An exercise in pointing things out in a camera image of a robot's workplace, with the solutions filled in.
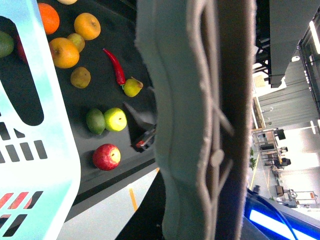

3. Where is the brown kiwi front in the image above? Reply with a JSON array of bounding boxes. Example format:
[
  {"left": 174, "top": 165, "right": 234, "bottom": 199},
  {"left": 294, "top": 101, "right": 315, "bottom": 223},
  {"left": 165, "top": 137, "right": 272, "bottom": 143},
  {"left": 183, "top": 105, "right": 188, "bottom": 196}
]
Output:
[{"left": 70, "top": 66, "right": 91, "bottom": 89}]

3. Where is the red chili pepper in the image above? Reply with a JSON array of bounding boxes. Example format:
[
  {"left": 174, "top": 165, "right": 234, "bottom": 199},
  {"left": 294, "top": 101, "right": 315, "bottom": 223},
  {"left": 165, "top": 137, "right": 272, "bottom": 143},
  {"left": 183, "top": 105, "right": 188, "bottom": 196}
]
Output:
[{"left": 102, "top": 48, "right": 126, "bottom": 89}]

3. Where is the red apple front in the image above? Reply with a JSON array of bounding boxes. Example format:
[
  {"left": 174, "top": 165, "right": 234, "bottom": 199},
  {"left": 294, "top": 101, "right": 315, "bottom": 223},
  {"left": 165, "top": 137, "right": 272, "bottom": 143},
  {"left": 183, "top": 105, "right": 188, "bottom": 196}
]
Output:
[{"left": 92, "top": 143, "right": 121, "bottom": 171}]

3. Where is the yellow orange apple centre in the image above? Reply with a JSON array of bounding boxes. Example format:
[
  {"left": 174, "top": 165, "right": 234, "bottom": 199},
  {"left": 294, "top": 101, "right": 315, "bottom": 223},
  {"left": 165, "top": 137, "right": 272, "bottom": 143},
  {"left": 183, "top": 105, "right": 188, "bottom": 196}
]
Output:
[{"left": 49, "top": 37, "right": 80, "bottom": 69}]

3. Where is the red yellow apple centre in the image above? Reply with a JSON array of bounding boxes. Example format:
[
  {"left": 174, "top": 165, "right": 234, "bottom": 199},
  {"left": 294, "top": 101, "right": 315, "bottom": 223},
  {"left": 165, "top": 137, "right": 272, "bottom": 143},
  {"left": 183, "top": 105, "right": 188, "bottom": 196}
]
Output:
[{"left": 16, "top": 35, "right": 28, "bottom": 65}]

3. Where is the brown kiwi back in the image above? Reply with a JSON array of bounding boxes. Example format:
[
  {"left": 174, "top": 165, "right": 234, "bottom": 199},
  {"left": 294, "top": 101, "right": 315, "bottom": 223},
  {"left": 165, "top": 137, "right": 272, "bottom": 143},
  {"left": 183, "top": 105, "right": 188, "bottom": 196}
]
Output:
[{"left": 67, "top": 33, "right": 86, "bottom": 53}]

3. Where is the yellow orange apple back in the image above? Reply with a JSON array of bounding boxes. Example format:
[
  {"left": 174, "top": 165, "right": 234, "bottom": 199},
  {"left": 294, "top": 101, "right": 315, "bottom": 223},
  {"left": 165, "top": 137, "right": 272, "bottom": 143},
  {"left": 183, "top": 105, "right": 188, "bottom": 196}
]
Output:
[{"left": 74, "top": 12, "right": 101, "bottom": 41}]

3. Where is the large light blue basket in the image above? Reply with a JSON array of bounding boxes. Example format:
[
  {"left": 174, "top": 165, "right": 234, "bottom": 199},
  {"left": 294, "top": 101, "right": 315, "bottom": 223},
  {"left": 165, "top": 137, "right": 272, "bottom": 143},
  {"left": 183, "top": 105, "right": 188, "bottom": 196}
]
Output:
[{"left": 0, "top": 0, "right": 81, "bottom": 240}]

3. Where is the yellow orange apple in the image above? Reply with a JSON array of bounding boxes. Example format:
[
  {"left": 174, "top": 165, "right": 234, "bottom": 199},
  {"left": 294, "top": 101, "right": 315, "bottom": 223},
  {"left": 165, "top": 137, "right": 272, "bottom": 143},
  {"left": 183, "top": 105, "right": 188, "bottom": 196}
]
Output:
[
  {"left": 49, "top": 37, "right": 80, "bottom": 69},
  {"left": 74, "top": 12, "right": 101, "bottom": 41}
]

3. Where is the yellow green pear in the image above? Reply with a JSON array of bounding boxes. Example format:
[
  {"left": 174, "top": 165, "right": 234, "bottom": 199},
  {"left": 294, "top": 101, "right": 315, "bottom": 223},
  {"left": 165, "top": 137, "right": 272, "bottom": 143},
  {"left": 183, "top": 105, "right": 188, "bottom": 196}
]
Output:
[{"left": 123, "top": 78, "right": 144, "bottom": 98}]

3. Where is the brown kiwi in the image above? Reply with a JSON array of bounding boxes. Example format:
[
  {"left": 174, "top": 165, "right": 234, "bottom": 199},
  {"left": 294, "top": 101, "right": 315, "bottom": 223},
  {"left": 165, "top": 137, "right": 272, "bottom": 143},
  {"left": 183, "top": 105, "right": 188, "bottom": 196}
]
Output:
[
  {"left": 67, "top": 33, "right": 86, "bottom": 53},
  {"left": 70, "top": 66, "right": 91, "bottom": 89}
]

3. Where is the white pear with stem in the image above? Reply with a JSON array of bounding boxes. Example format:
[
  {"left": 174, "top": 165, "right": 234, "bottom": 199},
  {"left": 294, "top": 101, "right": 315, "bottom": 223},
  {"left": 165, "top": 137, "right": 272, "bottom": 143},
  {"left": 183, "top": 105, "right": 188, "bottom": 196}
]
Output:
[{"left": 57, "top": 0, "right": 78, "bottom": 5}]

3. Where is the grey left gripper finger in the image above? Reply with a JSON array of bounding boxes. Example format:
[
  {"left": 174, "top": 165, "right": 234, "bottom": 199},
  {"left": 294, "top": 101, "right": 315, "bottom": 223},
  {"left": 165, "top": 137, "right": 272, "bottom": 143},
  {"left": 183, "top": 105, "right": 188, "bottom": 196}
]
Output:
[{"left": 135, "top": 0, "right": 257, "bottom": 240}]

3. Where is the green avocado front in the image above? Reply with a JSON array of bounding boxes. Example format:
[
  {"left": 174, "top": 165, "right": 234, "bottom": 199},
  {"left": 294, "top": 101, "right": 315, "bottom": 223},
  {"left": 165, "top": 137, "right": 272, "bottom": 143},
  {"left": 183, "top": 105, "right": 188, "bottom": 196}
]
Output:
[{"left": 85, "top": 108, "right": 106, "bottom": 135}]

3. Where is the small orange tangerine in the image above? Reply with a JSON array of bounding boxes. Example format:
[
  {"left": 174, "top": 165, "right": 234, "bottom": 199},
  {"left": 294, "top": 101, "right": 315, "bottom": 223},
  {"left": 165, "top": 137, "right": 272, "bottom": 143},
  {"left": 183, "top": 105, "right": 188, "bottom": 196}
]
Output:
[{"left": 37, "top": 2, "right": 60, "bottom": 35}]

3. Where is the green lime centre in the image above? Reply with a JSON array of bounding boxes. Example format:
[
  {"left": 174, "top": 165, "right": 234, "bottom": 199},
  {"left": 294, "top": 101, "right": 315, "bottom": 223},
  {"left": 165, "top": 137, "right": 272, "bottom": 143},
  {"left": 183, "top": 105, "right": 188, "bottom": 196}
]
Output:
[{"left": 0, "top": 31, "right": 15, "bottom": 58}]

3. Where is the green apple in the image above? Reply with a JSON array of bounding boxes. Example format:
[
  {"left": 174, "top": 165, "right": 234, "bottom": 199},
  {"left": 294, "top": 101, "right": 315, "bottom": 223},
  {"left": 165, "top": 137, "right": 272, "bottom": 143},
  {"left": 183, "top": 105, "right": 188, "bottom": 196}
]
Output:
[{"left": 103, "top": 107, "right": 127, "bottom": 132}]

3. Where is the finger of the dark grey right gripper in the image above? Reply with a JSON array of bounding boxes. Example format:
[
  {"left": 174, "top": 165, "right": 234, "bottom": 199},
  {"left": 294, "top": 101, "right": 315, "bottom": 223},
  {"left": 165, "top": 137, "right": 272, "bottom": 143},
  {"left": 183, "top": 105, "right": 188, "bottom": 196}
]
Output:
[{"left": 123, "top": 102, "right": 157, "bottom": 153}]

